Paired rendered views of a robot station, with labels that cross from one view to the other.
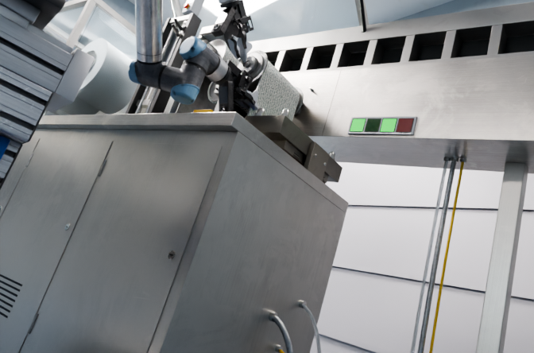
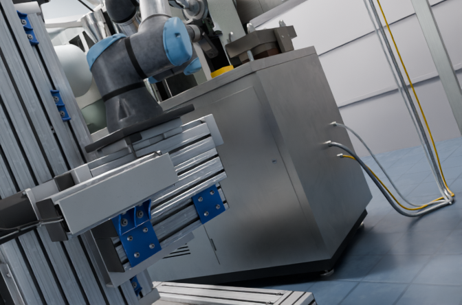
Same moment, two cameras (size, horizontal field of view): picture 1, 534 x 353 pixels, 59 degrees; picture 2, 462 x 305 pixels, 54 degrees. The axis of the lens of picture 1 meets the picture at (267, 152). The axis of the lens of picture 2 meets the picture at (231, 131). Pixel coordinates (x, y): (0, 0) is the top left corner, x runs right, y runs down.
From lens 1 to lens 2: 75 cm
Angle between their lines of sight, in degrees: 22
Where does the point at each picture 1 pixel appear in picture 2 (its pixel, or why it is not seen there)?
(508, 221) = not seen: outside the picture
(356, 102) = not seen: outside the picture
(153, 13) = not seen: hidden behind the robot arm
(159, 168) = (218, 121)
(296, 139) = (267, 38)
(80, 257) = not seen: hidden behind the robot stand
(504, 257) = (427, 15)
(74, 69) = (212, 128)
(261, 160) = (273, 73)
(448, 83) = not seen: outside the picture
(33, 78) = (205, 149)
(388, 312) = (347, 72)
